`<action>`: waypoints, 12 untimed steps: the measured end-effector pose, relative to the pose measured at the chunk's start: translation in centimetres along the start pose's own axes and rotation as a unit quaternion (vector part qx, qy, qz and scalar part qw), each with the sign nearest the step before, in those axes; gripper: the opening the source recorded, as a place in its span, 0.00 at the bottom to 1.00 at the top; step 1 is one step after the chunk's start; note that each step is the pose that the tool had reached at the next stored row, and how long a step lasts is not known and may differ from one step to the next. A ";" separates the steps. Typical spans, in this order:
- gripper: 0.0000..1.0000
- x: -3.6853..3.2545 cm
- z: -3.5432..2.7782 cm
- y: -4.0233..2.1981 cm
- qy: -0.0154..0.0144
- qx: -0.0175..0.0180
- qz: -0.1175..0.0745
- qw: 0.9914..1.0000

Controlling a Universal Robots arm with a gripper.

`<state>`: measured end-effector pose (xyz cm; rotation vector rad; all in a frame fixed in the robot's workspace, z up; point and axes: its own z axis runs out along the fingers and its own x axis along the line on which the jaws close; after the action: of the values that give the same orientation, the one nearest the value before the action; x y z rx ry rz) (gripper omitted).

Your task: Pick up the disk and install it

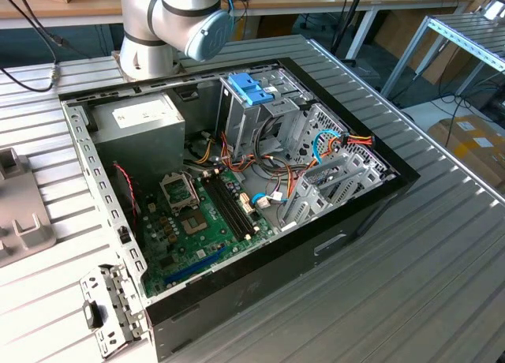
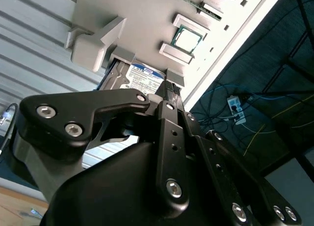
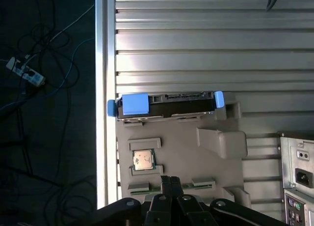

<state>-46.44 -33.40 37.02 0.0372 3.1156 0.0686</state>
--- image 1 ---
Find blue flat data wire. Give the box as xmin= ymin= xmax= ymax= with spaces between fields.
xmin=250 ymin=192 xmax=286 ymax=211
xmin=311 ymin=129 xmax=349 ymax=167

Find blue expansion slot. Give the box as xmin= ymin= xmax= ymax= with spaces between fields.
xmin=163 ymin=246 xmax=229 ymax=286

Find black RAM slot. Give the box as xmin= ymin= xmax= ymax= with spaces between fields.
xmin=211 ymin=174 xmax=251 ymax=239
xmin=206 ymin=175 xmax=246 ymax=241
xmin=215 ymin=172 xmax=256 ymax=238
xmin=202 ymin=176 xmax=242 ymax=241

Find metal socket cover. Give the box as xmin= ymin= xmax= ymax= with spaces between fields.
xmin=159 ymin=172 xmax=200 ymax=215

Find silver disk bay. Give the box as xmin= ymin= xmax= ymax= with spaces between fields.
xmin=278 ymin=148 xmax=398 ymax=234

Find grey power supply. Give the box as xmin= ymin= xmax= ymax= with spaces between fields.
xmin=90 ymin=91 xmax=186 ymax=182

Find cardboard box white labels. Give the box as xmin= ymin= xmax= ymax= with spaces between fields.
xmin=428 ymin=116 xmax=505 ymax=190

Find silver slot cover bracket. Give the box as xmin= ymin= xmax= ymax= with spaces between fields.
xmin=80 ymin=263 xmax=149 ymax=359

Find black tripod stand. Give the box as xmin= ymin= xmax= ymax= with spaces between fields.
xmin=299 ymin=0 xmax=372 ymax=66

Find black cable with connector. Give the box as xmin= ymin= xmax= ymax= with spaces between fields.
xmin=0 ymin=0 xmax=66 ymax=92

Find white board connector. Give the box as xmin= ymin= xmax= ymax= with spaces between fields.
xmin=238 ymin=192 xmax=254 ymax=217

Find CPU socket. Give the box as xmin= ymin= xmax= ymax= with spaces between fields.
xmin=178 ymin=209 xmax=209 ymax=238

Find red black twisted wire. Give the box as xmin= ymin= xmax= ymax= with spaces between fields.
xmin=113 ymin=162 xmax=140 ymax=222

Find orange black wire bundle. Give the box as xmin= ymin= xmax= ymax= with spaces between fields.
xmin=219 ymin=132 xmax=316 ymax=208

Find wooden desk white frame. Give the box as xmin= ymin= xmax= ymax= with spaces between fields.
xmin=0 ymin=0 xmax=477 ymax=60

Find grey part rack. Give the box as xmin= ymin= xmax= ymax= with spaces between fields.
xmin=0 ymin=148 xmax=57 ymax=269

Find black PC case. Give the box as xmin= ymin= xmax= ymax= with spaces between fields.
xmin=58 ymin=57 xmax=421 ymax=363

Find blue plastic drive latch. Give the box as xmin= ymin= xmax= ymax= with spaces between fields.
xmin=227 ymin=73 xmax=277 ymax=108

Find silver optical drive cage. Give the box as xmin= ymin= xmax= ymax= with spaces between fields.
xmin=215 ymin=69 xmax=312 ymax=163

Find orange yellow power wire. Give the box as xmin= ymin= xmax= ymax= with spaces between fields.
xmin=318 ymin=133 xmax=376 ymax=163

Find green motherboard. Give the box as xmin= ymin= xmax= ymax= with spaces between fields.
xmin=140 ymin=167 xmax=276 ymax=299

